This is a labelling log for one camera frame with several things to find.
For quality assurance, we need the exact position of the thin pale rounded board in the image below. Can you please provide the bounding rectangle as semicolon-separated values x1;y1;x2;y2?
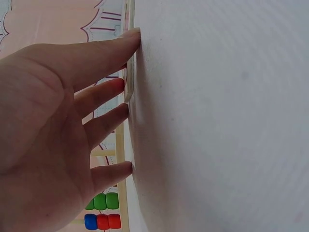
124;0;136;103

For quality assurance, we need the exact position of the person's left hand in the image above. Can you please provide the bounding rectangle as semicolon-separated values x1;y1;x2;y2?
0;27;141;232

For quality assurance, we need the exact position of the wooden abacus with colored beads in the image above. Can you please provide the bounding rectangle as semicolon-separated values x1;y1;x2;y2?
71;117;131;232

